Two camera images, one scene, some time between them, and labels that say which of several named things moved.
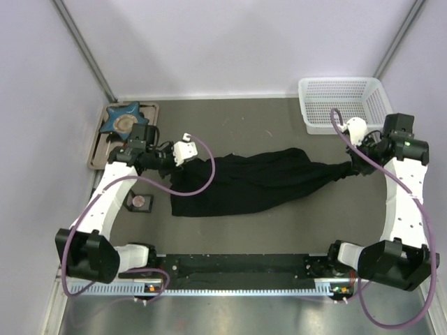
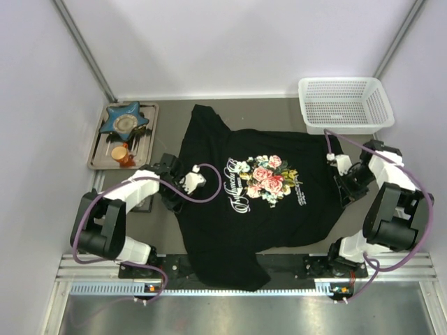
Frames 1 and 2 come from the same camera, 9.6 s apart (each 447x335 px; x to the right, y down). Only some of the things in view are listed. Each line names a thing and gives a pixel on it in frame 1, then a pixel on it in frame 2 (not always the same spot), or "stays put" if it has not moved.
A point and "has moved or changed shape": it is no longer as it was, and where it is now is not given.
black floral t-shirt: [246, 181] has moved or changed shape
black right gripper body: [358, 161] → [348, 188]
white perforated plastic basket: [364, 98] stays put
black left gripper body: [166, 167] → [173, 197]
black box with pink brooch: [140, 203] stays put
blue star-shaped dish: [121, 119] stays put
